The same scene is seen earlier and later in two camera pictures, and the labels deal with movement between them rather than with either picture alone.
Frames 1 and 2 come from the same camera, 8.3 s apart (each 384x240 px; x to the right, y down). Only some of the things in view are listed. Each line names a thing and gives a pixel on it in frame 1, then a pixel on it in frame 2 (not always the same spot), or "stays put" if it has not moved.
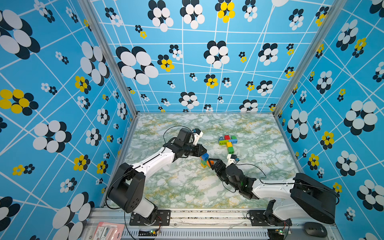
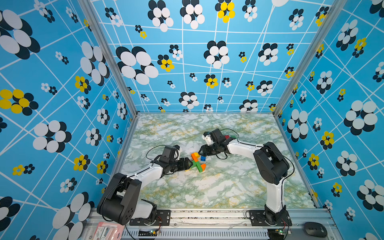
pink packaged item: x=106 y=231 stays put
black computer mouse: x=315 y=229 stays put
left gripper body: x=191 y=149 to x=179 y=165
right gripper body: x=220 y=173 to x=211 y=150
